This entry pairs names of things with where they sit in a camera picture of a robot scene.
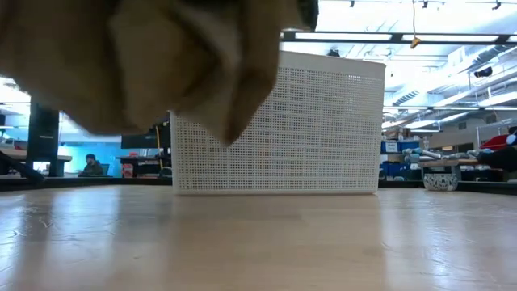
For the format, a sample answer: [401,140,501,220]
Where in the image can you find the beige trousers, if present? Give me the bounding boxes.
[0,0,303,146]

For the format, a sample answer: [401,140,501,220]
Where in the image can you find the white perforated basket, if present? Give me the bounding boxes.
[170,50,387,196]

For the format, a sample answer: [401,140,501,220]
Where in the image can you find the blue storage bin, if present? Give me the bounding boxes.
[380,161,422,182]
[380,140,422,154]

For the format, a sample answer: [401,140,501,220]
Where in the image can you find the black monitor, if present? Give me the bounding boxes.
[120,120,172,150]

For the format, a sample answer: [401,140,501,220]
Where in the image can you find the patterned round basket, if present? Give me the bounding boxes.
[422,173,460,192]

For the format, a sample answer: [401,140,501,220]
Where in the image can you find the red cloth item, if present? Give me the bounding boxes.
[479,134,511,152]

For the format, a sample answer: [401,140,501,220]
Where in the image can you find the black bulky object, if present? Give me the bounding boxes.
[476,125,517,174]

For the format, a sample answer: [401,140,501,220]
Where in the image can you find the person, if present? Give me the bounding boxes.
[78,153,105,178]

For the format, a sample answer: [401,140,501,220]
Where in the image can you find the grey workbench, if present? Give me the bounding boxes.
[0,147,74,163]

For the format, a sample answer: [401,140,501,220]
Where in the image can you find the black column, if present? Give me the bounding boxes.
[25,99,61,178]

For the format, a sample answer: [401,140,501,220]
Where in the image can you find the hanging yellow cord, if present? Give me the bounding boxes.
[410,0,422,50]

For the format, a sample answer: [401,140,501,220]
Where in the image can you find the black table edge frame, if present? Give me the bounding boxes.
[0,176,517,196]

